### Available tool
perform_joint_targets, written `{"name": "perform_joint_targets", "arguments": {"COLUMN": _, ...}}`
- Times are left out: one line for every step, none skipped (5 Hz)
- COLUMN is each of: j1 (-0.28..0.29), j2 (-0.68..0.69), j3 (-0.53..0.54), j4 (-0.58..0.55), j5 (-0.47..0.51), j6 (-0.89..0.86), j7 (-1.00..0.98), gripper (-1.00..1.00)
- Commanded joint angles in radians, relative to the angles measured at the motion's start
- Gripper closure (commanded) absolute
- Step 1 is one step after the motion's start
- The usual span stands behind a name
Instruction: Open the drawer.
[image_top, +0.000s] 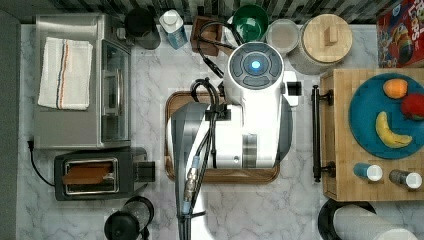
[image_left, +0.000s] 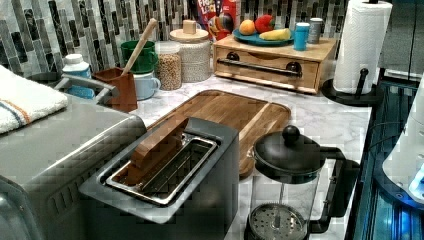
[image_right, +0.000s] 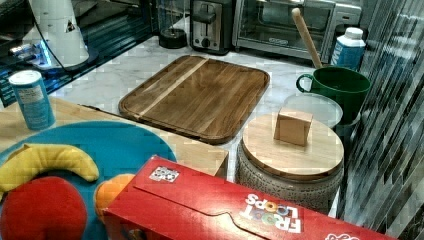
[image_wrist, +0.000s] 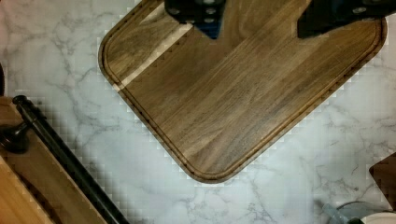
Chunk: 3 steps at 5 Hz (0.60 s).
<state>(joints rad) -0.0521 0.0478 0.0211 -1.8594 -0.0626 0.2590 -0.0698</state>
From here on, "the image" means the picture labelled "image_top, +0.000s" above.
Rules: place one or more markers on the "wooden drawer box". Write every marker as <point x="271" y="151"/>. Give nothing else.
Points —
<point x="339" y="146"/>

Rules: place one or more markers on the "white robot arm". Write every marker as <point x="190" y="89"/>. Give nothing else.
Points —
<point x="249" y="128"/>

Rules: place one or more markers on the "wooden serving tray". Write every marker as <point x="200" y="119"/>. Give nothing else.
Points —
<point x="214" y="176"/>

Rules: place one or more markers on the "brown utensil holder box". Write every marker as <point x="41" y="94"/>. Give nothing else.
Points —
<point x="212" y="33"/>

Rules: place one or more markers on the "silver toaster oven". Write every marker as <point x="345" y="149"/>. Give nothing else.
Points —
<point x="106" y="122"/>

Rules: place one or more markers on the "green bowl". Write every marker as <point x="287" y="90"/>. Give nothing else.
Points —
<point x="251" y="22"/>

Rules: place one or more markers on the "blue white milk bottle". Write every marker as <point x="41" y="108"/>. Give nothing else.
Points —
<point x="173" y="26"/>

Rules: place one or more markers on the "black slot toaster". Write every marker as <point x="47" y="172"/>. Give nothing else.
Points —
<point x="130" y="171"/>

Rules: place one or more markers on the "clear jar of grains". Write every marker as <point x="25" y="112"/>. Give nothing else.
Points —
<point x="283" y="35"/>

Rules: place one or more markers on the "black kettle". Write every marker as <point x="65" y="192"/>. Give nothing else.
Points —
<point x="141" y="27"/>

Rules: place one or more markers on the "black glass french press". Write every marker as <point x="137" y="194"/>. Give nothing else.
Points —
<point x="131" y="221"/>

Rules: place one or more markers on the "brown toast slice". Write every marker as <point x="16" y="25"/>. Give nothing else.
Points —
<point x="86" y="174"/>

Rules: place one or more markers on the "white canister wooden lid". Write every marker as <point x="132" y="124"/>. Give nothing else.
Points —
<point x="324" y="41"/>

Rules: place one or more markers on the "black paper towel holder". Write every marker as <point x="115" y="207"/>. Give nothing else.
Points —
<point x="326" y="216"/>

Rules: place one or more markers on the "white striped folded towel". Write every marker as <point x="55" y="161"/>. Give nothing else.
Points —
<point x="65" y="76"/>

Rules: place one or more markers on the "teal plate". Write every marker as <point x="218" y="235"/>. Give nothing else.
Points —
<point x="368" y="101"/>

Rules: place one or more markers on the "blue shaker bottle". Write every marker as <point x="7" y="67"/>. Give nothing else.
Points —
<point x="371" y="172"/>

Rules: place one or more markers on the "yellow banana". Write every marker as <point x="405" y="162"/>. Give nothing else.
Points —
<point x="387" y="136"/>

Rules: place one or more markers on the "white paper towel roll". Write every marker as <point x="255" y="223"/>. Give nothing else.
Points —
<point x="352" y="222"/>

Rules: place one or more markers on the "orange fruit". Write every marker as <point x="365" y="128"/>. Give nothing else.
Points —
<point x="395" y="88"/>

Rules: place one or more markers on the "red apple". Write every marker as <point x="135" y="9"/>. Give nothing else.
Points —
<point x="412" y="106"/>

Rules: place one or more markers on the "red cereal box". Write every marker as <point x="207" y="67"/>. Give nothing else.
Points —
<point x="400" y="36"/>

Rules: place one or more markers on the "grey shaker bottle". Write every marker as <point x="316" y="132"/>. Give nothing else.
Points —
<point x="412" y="180"/>

